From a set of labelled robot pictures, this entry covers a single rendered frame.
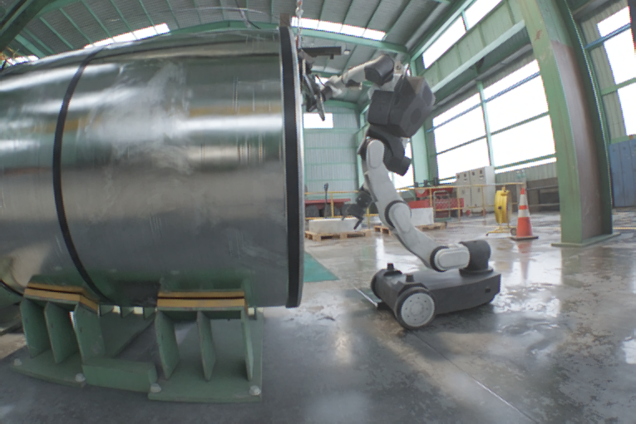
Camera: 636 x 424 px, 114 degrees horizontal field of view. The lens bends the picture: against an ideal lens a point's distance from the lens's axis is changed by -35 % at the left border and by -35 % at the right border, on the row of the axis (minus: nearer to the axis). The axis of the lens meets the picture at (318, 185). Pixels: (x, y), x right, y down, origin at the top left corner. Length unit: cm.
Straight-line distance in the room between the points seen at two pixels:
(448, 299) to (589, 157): 311
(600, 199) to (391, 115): 336
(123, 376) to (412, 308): 120
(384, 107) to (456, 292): 99
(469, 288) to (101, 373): 160
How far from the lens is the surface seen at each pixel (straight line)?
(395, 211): 159
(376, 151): 160
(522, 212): 469
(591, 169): 431
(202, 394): 107
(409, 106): 162
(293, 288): 100
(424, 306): 152
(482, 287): 173
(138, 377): 114
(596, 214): 435
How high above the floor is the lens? 57
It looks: 5 degrees up
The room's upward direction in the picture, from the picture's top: 3 degrees counter-clockwise
